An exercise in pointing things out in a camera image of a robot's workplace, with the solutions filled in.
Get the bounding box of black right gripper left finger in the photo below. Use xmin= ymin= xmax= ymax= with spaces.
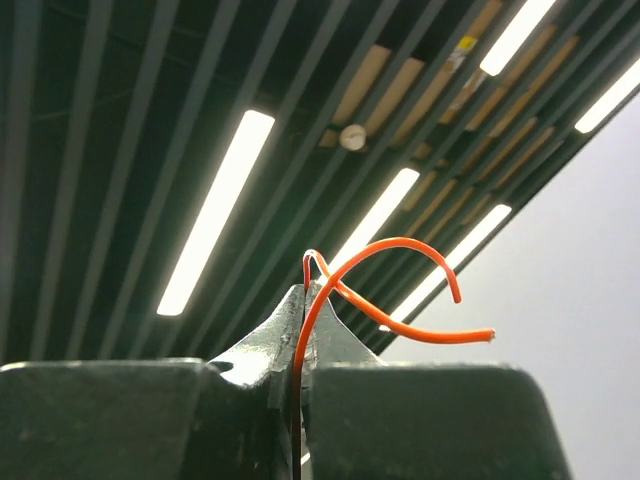
xmin=1 ymin=285 xmax=305 ymax=479

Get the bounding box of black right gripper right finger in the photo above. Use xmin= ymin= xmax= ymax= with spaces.
xmin=301 ymin=303 xmax=572 ymax=479

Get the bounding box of orange thin wire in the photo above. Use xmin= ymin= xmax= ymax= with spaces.
xmin=292 ymin=237 xmax=496 ymax=480

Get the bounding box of ceiling light strip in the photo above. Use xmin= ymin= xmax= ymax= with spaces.
xmin=390 ymin=204 xmax=512 ymax=322
xmin=328 ymin=168 xmax=419 ymax=272
xmin=156 ymin=110 xmax=275 ymax=317
xmin=574 ymin=59 xmax=640 ymax=134
xmin=480 ymin=0 xmax=556 ymax=76

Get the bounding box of round white ceiling sensor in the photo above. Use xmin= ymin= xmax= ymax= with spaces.
xmin=338 ymin=124 xmax=367 ymax=151

